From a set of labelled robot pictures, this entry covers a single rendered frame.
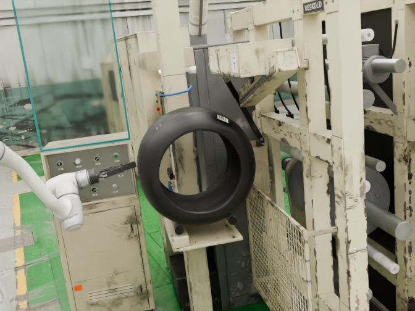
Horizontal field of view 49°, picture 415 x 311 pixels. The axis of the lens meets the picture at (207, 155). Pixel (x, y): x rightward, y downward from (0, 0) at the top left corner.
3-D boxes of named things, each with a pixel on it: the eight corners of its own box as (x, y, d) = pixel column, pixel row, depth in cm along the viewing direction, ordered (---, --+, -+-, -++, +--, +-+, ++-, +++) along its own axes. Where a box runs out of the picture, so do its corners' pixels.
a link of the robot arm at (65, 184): (78, 176, 233) (83, 199, 228) (47, 184, 231) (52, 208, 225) (72, 166, 224) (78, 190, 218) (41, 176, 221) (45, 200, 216)
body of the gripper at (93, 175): (86, 172, 222) (105, 166, 223) (87, 168, 230) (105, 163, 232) (91, 186, 224) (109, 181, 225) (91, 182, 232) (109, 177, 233)
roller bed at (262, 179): (238, 189, 287) (233, 143, 281) (260, 186, 290) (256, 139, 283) (247, 199, 268) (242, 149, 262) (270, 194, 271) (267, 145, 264)
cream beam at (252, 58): (209, 74, 255) (206, 47, 252) (252, 69, 259) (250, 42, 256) (238, 78, 197) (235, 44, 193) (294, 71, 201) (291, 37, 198)
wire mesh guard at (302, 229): (252, 283, 291) (243, 178, 276) (255, 282, 292) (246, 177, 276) (313, 376, 205) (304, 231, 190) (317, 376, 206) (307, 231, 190)
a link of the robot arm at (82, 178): (75, 170, 229) (87, 166, 230) (81, 186, 232) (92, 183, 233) (74, 174, 221) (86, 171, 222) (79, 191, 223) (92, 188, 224)
